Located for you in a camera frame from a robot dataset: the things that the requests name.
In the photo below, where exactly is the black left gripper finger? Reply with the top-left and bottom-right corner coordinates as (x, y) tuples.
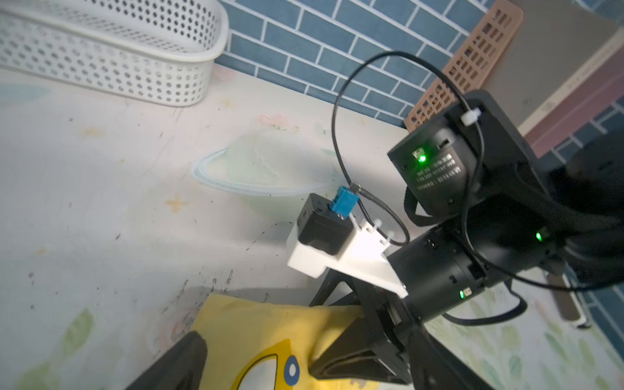
(126, 331), (208, 390)

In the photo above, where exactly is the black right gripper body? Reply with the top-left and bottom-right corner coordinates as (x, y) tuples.
(311, 227), (490, 389)

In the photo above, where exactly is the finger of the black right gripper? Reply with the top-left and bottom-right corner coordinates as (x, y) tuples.
(308, 311), (413, 385)

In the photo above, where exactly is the yellow cartoon pillowcase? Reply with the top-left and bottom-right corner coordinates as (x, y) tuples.
(192, 294), (380, 389)

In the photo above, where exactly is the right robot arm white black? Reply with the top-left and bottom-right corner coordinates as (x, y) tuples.
(309, 90), (623, 389)

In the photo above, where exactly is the small silver stapler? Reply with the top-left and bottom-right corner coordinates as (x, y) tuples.
(545, 272), (590, 329)

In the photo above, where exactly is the peach plastic file organizer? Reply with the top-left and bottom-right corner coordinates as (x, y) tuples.
(404, 0), (523, 133)

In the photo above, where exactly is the pink file folder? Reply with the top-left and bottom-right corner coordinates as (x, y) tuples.
(525, 50), (623, 158)

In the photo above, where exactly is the white plastic mesh basket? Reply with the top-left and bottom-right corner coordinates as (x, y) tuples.
(1, 0), (229, 107)

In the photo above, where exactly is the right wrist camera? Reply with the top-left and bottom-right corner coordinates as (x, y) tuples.
(287, 184), (408, 298)

